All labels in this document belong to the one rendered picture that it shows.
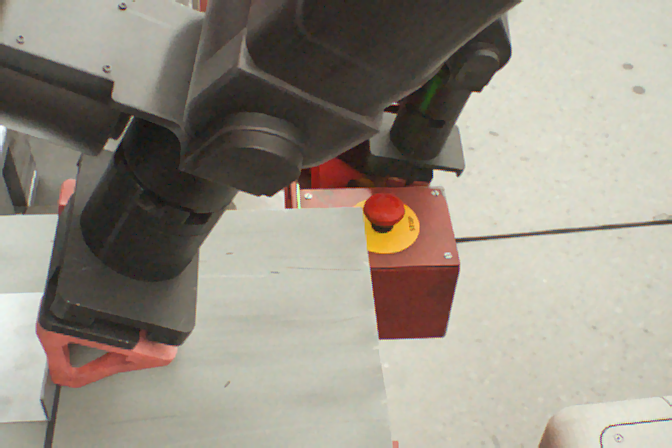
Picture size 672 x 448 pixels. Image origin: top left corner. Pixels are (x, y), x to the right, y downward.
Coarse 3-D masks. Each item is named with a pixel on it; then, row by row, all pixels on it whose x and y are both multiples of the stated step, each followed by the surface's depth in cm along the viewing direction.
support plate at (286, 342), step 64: (0, 256) 57; (256, 256) 58; (320, 256) 58; (256, 320) 55; (320, 320) 55; (128, 384) 51; (192, 384) 52; (256, 384) 52; (320, 384) 52; (384, 384) 52
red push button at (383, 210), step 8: (384, 192) 89; (368, 200) 88; (376, 200) 88; (384, 200) 88; (392, 200) 88; (400, 200) 88; (368, 208) 87; (376, 208) 87; (384, 208) 87; (392, 208) 87; (400, 208) 87; (368, 216) 87; (376, 216) 87; (384, 216) 87; (392, 216) 87; (400, 216) 87; (376, 224) 87; (384, 224) 87; (392, 224) 87; (384, 232) 89
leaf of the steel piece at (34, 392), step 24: (0, 312) 54; (24, 312) 54; (0, 336) 53; (24, 336) 53; (0, 360) 52; (24, 360) 52; (0, 384) 51; (24, 384) 51; (48, 384) 49; (0, 408) 50; (24, 408) 50; (48, 408) 49
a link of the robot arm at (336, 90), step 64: (256, 0) 30; (320, 0) 27; (384, 0) 27; (448, 0) 27; (512, 0) 26; (256, 64) 30; (320, 64) 29; (384, 64) 29; (192, 128) 34; (320, 128) 33
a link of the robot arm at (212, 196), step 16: (128, 128) 41; (144, 128) 39; (160, 128) 39; (128, 144) 41; (144, 144) 40; (160, 144) 39; (176, 144) 39; (128, 160) 41; (144, 160) 40; (160, 160) 39; (176, 160) 39; (144, 176) 40; (160, 176) 40; (176, 176) 40; (192, 176) 39; (160, 192) 40; (176, 192) 40; (192, 192) 40; (208, 192) 40; (224, 192) 41; (192, 208) 41; (208, 208) 41
